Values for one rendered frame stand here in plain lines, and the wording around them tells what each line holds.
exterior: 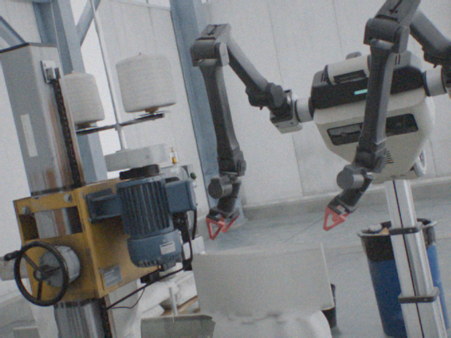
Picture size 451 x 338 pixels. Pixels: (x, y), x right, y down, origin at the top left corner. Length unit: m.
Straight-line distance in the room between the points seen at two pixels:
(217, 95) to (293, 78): 8.52
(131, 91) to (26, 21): 6.32
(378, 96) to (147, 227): 0.73
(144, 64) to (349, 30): 8.43
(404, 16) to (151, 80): 0.72
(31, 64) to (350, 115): 1.06
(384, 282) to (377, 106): 2.51
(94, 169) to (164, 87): 6.03
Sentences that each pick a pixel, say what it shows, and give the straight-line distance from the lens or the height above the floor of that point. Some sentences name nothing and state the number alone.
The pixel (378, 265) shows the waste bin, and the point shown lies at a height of 0.46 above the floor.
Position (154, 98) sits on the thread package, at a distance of 2.00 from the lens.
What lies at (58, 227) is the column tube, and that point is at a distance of 1.99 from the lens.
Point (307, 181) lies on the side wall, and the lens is 10.63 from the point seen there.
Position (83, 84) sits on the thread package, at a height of 1.65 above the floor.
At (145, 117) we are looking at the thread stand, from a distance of 2.09.
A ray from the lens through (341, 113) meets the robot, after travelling 2.39.
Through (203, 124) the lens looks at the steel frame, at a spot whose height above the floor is 1.69.
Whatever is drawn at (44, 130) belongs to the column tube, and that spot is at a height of 1.51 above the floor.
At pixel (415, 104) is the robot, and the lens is 2.31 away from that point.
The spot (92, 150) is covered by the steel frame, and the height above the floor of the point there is 1.56.
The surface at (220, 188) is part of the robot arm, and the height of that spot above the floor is 1.25.
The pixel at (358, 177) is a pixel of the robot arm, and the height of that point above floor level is 1.21.
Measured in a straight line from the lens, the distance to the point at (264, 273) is 2.14.
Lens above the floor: 1.40
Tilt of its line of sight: 3 degrees down
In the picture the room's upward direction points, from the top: 11 degrees counter-clockwise
